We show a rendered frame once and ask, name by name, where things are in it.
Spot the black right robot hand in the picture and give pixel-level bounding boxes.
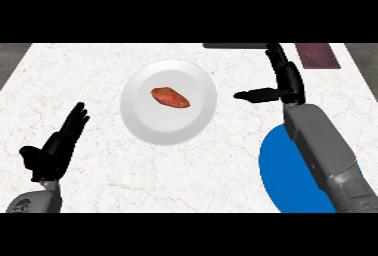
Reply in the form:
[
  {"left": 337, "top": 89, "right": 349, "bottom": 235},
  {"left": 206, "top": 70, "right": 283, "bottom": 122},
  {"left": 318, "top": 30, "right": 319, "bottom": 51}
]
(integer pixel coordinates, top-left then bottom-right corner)
[{"left": 232, "top": 42, "right": 308, "bottom": 105}]

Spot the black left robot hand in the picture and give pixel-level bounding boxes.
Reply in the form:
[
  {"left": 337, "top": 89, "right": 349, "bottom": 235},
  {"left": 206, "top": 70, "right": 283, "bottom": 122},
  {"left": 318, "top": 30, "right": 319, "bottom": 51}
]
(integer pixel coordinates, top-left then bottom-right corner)
[{"left": 18, "top": 101, "right": 92, "bottom": 183}]

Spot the orange sweet potato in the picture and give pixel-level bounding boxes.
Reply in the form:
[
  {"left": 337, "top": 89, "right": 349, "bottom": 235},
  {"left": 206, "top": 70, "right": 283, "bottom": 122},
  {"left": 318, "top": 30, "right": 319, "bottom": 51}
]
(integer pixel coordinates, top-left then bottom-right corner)
[{"left": 150, "top": 86, "right": 192, "bottom": 109}]

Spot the white oval plate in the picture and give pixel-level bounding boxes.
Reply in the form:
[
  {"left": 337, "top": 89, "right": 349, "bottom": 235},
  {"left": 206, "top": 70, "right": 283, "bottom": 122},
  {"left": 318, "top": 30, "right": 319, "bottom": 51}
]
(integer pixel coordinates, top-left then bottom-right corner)
[{"left": 120, "top": 59, "right": 219, "bottom": 146}]

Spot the blue round plate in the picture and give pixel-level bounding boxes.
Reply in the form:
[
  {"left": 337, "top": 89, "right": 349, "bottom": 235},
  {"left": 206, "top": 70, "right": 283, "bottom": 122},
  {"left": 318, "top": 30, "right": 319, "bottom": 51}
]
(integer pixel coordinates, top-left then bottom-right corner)
[{"left": 259, "top": 123, "right": 367, "bottom": 214}]

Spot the dark red rectangular mat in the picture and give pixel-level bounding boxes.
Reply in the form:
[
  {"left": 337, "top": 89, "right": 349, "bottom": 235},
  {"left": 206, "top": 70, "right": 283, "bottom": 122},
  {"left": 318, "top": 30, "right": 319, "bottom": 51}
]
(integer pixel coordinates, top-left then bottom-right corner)
[{"left": 294, "top": 42, "right": 343, "bottom": 70}]

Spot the dark grey flat object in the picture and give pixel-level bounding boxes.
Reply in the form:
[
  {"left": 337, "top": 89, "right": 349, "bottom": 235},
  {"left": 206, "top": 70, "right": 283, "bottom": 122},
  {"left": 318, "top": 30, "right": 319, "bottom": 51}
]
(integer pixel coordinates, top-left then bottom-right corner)
[{"left": 203, "top": 42, "right": 272, "bottom": 50}]

